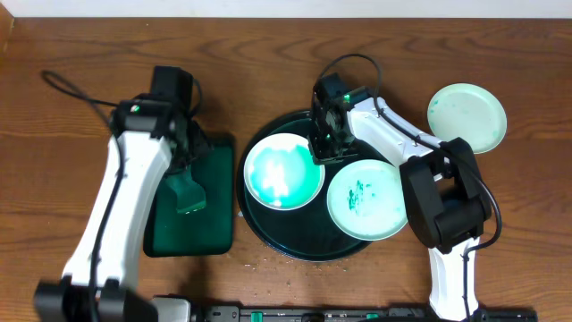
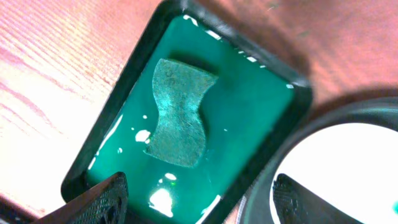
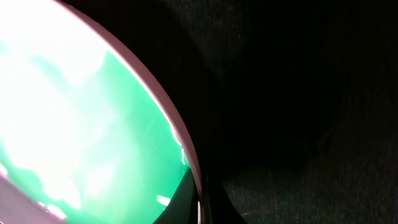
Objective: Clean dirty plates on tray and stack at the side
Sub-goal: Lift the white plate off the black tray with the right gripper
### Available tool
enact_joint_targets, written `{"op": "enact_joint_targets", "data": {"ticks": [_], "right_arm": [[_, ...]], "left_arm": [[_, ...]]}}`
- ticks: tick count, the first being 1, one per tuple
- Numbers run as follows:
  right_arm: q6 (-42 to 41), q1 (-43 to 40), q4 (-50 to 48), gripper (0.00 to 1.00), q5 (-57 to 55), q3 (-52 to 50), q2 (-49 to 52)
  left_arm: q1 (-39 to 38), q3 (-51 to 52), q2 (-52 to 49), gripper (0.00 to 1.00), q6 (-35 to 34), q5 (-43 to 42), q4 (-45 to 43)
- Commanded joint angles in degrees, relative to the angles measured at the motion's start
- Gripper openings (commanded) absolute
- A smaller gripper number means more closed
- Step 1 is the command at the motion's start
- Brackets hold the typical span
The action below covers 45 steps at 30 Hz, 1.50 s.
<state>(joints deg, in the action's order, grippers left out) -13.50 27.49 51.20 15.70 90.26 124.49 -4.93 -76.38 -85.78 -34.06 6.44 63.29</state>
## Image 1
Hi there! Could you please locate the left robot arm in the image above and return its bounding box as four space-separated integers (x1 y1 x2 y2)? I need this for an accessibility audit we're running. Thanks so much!
34 98 206 321

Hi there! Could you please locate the dark green sponge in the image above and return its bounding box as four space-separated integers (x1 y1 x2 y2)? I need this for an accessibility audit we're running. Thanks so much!
166 171 206 214

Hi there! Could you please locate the round black tray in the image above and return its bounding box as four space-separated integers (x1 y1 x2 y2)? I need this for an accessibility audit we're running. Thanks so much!
236 111 385 262

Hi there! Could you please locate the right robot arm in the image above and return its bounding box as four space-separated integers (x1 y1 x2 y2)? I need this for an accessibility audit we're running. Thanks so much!
308 85 500 321

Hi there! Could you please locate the white plate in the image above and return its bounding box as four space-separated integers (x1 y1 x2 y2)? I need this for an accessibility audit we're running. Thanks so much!
326 159 408 242
427 83 508 154
243 133 325 211

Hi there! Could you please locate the green rectangular tray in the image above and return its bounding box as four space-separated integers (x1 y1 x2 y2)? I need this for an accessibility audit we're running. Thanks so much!
143 138 234 258

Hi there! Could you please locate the white plate back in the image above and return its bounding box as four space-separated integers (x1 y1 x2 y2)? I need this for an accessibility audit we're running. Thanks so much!
243 133 325 211

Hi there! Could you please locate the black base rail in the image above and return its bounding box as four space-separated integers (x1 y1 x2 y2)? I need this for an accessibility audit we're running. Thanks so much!
151 294 539 322

